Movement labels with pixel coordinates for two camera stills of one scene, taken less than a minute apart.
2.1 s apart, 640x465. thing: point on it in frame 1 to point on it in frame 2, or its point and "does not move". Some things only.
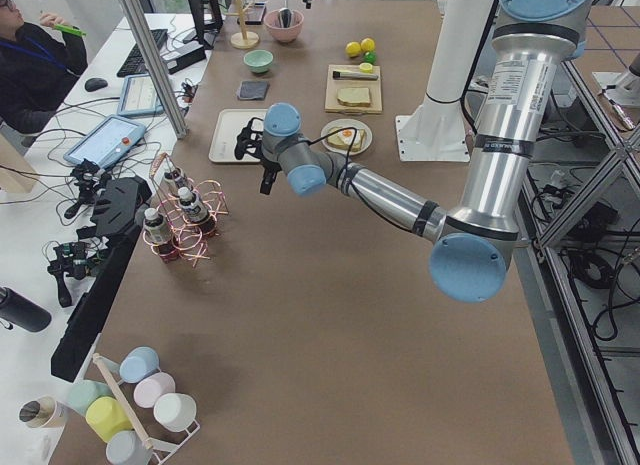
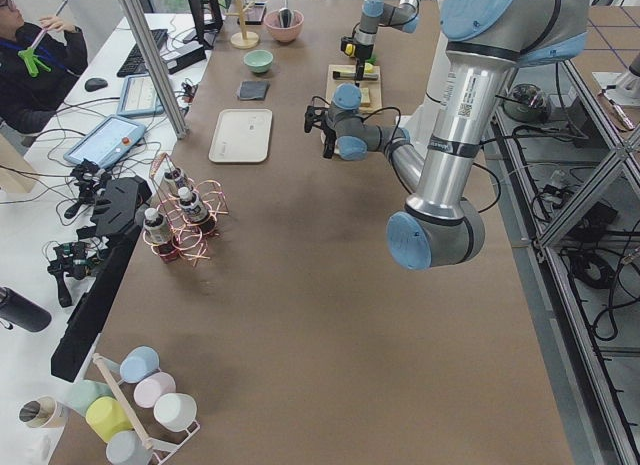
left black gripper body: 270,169 to 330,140
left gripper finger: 272,180 to 332,139
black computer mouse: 93,84 does not move
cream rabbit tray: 230,123 does not move
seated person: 39,62 does not move
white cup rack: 165,451 does not move
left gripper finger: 266,184 to 328,149
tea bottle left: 159,233 does not move
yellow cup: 106,417 does not move
